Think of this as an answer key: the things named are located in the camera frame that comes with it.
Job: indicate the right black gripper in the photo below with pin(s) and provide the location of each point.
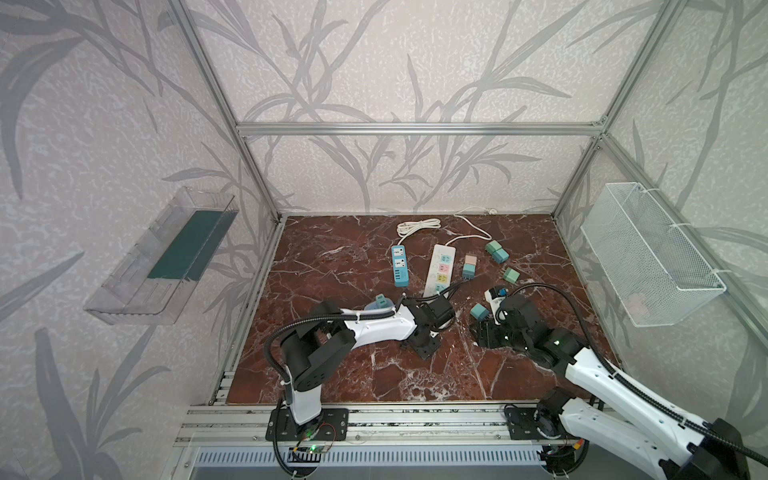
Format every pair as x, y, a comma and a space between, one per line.
489, 330

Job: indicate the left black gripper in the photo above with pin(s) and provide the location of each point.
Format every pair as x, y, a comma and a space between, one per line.
424, 344

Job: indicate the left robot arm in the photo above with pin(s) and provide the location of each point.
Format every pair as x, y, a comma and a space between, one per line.
308, 351

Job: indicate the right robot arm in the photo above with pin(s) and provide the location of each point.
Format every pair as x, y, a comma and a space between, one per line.
698, 450

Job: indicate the green cube plug right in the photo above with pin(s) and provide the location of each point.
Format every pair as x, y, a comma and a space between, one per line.
510, 275

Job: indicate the pink teal cube plug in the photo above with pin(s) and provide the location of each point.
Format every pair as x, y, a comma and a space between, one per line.
469, 267

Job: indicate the green double cube plug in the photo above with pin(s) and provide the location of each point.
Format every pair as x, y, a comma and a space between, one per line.
497, 252

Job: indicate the long white power strip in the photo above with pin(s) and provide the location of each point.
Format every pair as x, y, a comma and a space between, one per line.
440, 270

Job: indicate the teal USB power strip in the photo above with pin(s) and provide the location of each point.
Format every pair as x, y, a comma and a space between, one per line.
400, 267

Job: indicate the clear plastic tray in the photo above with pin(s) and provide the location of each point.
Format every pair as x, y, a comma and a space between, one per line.
155, 280

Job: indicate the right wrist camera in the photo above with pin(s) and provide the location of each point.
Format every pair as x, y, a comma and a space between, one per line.
494, 296

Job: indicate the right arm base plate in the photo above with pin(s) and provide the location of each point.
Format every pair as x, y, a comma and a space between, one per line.
529, 423

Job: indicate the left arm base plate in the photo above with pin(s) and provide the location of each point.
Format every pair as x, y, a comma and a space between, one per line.
330, 425

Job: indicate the white wire mesh basket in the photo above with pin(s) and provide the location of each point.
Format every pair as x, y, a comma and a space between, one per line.
657, 273

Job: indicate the aluminium cage frame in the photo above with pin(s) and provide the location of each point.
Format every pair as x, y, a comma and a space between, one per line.
688, 122

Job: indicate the aluminium front rail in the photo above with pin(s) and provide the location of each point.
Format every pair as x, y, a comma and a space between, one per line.
403, 423

